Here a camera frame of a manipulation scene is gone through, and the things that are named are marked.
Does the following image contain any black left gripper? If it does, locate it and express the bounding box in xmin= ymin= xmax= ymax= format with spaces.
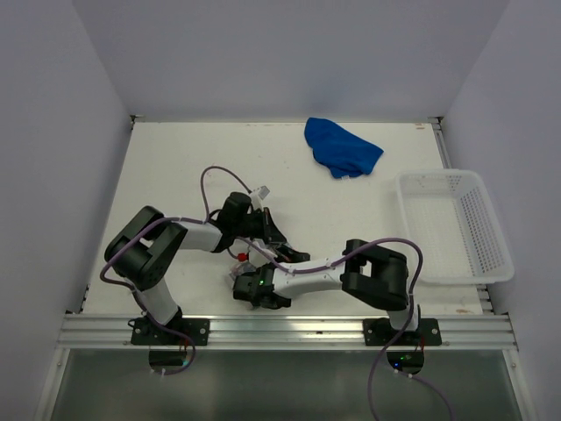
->
xmin=232 ymin=206 xmax=285 ymax=244

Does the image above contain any rabbit print towel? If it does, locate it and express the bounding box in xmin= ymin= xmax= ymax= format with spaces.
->
xmin=229 ymin=246 xmax=278 ymax=283

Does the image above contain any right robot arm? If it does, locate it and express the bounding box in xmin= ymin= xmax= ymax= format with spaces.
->
xmin=231 ymin=238 xmax=424 ymax=345

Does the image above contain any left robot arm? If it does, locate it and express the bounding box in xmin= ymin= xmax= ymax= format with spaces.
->
xmin=104 ymin=192 xmax=310 ymax=345

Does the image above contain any blue towel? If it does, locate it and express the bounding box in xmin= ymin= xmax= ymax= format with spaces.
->
xmin=304 ymin=118 xmax=384 ymax=179

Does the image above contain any white plastic basket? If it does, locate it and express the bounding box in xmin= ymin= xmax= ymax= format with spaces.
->
xmin=395 ymin=169 xmax=515 ymax=285

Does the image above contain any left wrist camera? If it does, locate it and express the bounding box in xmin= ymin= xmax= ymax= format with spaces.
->
xmin=250 ymin=185 xmax=270 ymax=201

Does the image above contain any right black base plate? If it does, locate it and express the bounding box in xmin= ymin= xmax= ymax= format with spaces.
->
xmin=362 ymin=318 xmax=439 ymax=347

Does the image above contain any aluminium mounting rail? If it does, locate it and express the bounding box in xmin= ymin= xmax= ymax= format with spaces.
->
xmin=56 ymin=314 xmax=517 ymax=351

